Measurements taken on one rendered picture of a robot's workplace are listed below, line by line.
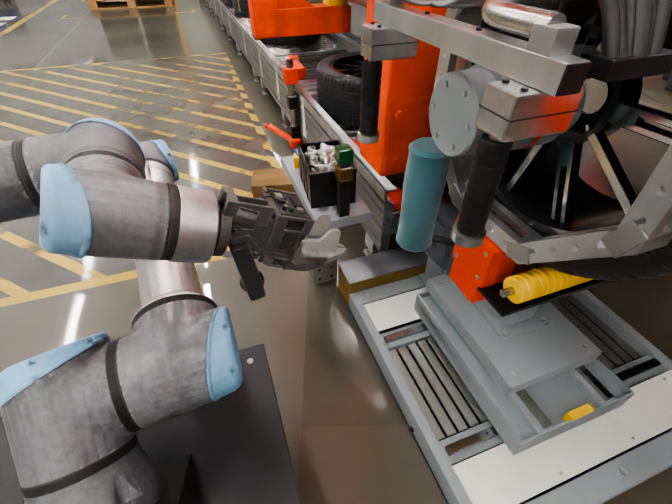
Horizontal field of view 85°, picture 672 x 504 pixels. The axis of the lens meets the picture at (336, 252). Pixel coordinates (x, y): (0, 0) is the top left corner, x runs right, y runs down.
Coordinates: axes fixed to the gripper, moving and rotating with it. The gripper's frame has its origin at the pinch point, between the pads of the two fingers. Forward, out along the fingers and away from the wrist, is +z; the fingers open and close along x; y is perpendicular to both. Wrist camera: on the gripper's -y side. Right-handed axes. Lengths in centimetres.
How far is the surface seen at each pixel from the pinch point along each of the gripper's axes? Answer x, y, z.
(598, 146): -4.4, 30.1, 37.1
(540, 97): -12.9, 30.7, 3.3
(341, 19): 230, 32, 104
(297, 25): 232, 16, 76
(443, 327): 8, -31, 61
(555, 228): -5.7, 14.5, 42.4
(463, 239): -12.1, 12.7, 8.4
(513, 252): -5.4, 7.6, 35.8
